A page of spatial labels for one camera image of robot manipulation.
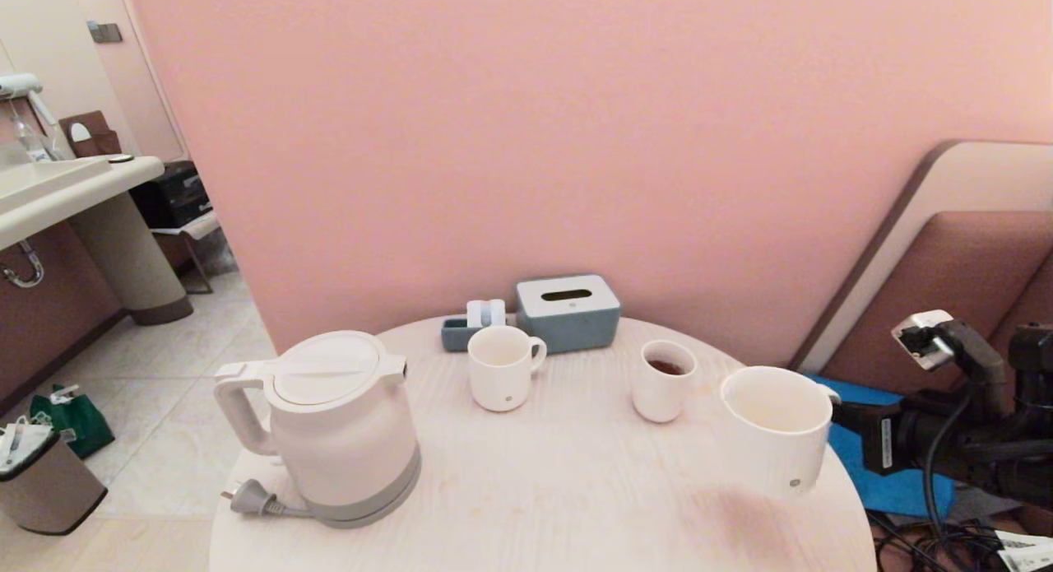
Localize padded brown headboard panel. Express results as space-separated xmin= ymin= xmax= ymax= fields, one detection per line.
xmin=790 ymin=140 xmax=1053 ymax=392

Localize beige sink pedestal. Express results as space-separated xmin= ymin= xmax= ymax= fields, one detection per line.
xmin=69 ymin=192 xmax=195 ymax=326

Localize white paper sheets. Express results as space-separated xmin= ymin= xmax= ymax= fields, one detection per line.
xmin=994 ymin=529 xmax=1053 ymax=572

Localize white mug with handle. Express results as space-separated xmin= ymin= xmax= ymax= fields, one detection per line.
xmin=467 ymin=325 xmax=548 ymax=413

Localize green bag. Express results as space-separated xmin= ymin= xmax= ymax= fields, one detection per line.
xmin=30 ymin=384 xmax=116 ymax=460

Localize black box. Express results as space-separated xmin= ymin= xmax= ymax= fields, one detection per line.
xmin=129 ymin=160 xmax=213 ymax=230

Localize blue-grey tissue box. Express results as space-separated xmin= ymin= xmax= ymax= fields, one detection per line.
xmin=516 ymin=275 xmax=622 ymax=356

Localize white sink counter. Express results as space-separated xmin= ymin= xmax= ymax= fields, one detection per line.
xmin=0 ymin=155 xmax=165 ymax=252

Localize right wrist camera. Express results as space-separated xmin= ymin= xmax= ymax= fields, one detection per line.
xmin=892 ymin=309 xmax=1009 ymax=418

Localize floor cable bundle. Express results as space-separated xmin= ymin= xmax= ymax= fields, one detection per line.
xmin=868 ymin=510 xmax=1025 ymax=572

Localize blue mat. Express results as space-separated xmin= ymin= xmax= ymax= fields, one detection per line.
xmin=802 ymin=373 xmax=960 ymax=520

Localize brown trash bin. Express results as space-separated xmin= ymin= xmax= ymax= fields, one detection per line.
xmin=0 ymin=417 xmax=109 ymax=537

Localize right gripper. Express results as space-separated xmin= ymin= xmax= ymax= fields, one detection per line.
xmin=831 ymin=402 xmax=949 ymax=479

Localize chrome drain pipe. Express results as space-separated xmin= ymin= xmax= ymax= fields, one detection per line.
xmin=0 ymin=239 xmax=45 ymax=291

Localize white kettle lid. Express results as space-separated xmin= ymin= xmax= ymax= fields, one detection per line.
xmin=271 ymin=332 xmax=384 ymax=406

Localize small blue-grey tray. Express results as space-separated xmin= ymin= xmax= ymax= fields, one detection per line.
xmin=441 ymin=315 xmax=519 ymax=353

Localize grey power plug with cord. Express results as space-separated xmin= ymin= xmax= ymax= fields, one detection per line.
xmin=220 ymin=479 xmax=313 ymax=519

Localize white metal-legged bench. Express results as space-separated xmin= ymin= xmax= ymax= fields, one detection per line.
xmin=151 ymin=211 xmax=224 ymax=295

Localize large white mug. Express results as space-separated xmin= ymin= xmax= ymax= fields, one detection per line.
xmin=721 ymin=366 xmax=842 ymax=499

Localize small white cup with tea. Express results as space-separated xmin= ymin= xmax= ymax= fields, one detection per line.
xmin=632 ymin=340 xmax=698 ymax=424

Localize white electric kettle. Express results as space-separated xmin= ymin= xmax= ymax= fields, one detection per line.
xmin=214 ymin=331 xmax=422 ymax=529

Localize black cable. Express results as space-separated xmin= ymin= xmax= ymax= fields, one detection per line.
xmin=923 ymin=391 xmax=973 ymax=548

